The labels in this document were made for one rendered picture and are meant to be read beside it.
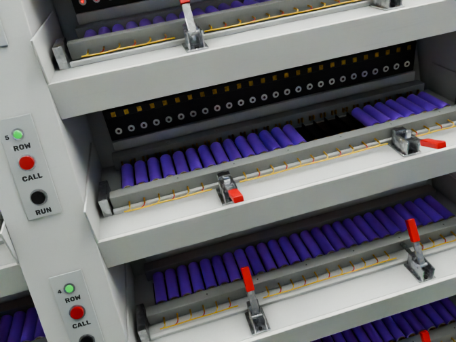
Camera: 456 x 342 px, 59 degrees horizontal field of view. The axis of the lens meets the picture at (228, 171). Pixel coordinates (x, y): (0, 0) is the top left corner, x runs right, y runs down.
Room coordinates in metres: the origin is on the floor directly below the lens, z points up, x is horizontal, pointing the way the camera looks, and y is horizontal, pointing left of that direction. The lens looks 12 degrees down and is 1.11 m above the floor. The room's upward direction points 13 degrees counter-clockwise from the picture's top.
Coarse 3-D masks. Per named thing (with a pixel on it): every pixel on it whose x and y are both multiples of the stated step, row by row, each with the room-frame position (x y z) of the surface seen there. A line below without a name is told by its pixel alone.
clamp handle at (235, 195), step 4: (224, 180) 0.52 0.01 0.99; (228, 180) 0.52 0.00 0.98; (224, 184) 0.52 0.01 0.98; (228, 184) 0.52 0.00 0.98; (228, 188) 0.50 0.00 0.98; (232, 188) 0.50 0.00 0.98; (228, 192) 0.48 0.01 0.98; (232, 192) 0.47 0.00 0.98; (236, 192) 0.47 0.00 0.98; (232, 196) 0.46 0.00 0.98; (236, 196) 0.45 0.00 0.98; (240, 196) 0.45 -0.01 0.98; (232, 200) 0.46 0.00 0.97; (236, 200) 0.45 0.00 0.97; (240, 200) 0.45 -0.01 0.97
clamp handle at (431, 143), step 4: (408, 132) 0.55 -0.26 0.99; (404, 136) 0.56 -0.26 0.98; (408, 136) 0.55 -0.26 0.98; (408, 140) 0.55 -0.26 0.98; (412, 140) 0.54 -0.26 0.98; (416, 140) 0.53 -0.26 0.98; (420, 140) 0.52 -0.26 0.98; (424, 140) 0.51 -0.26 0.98; (428, 140) 0.51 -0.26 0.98; (432, 140) 0.50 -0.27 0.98; (436, 140) 0.50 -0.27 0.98; (440, 140) 0.49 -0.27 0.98; (424, 144) 0.51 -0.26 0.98; (428, 144) 0.50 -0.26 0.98; (432, 144) 0.50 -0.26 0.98; (436, 144) 0.49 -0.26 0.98; (440, 144) 0.49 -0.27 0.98; (444, 144) 0.49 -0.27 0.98; (436, 148) 0.49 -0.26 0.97; (440, 148) 0.49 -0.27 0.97
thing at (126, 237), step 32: (320, 96) 0.70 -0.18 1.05; (448, 96) 0.69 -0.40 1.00; (192, 128) 0.67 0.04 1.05; (96, 160) 0.63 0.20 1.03; (352, 160) 0.56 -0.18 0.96; (384, 160) 0.55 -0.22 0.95; (416, 160) 0.54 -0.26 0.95; (448, 160) 0.56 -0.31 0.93; (96, 192) 0.56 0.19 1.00; (256, 192) 0.53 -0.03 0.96; (288, 192) 0.52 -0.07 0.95; (320, 192) 0.53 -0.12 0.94; (352, 192) 0.54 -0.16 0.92; (96, 224) 0.50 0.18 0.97; (128, 224) 0.51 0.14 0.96; (160, 224) 0.50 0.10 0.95; (192, 224) 0.50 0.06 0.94; (224, 224) 0.51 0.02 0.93; (256, 224) 0.52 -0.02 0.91; (128, 256) 0.50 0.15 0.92
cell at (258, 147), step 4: (248, 136) 0.64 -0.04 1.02; (252, 136) 0.64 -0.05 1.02; (256, 136) 0.64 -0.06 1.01; (248, 140) 0.64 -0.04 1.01; (252, 140) 0.63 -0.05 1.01; (256, 140) 0.62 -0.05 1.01; (260, 140) 0.62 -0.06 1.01; (252, 144) 0.62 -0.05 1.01; (256, 144) 0.61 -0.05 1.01; (260, 144) 0.61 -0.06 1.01; (252, 148) 0.62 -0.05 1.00; (256, 148) 0.60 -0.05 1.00; (260, 148) 0.60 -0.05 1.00; (264, 148) 0.60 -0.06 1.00; (256, 152) 0.60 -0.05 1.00; (260, 152) 0.59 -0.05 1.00
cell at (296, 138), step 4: (288, 124) 0.65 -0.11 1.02; (284, 128) 0.65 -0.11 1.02; (288, 128) 0.64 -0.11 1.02; (292, 128) 0.64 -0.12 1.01; (284, 132) 0.65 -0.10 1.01; (288, 132) 0.63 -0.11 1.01; (292, 132) 0.63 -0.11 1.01; (296, 132) 0.62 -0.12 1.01; (288, 136) 0.63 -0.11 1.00; (292, 136) 0.62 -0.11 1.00; (296, 136) 0.61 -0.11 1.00; (300, 136) 0.61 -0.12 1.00; (292, 140) 0.62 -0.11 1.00; (296, 140) 0.61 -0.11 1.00; (300, 140) 0.60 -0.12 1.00; (304, 140) 0.60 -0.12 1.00; (296, 144) 0.60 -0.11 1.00
